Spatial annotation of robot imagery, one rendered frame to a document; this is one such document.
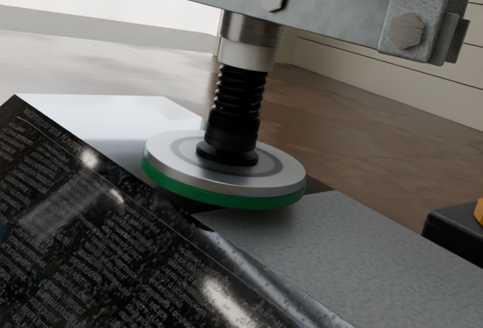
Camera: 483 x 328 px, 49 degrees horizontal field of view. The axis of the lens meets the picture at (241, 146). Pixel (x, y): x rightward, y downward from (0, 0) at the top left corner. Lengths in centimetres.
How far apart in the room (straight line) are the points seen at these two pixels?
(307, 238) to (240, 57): 23
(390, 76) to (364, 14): 753
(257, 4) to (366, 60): 781
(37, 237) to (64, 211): 5
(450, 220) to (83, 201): 70
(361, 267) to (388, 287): 4
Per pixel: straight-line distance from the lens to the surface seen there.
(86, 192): 77
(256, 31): 62
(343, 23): 56
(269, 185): 62
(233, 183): 60
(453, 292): 64
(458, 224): 111
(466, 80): 739
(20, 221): 81
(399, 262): 66
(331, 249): 64
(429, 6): 51
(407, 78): 789
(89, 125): 93
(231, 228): 63
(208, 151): 67
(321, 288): 55
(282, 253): 60
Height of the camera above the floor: 108
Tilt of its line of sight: 16 degrees down
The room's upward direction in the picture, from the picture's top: 12 degrees clockwise
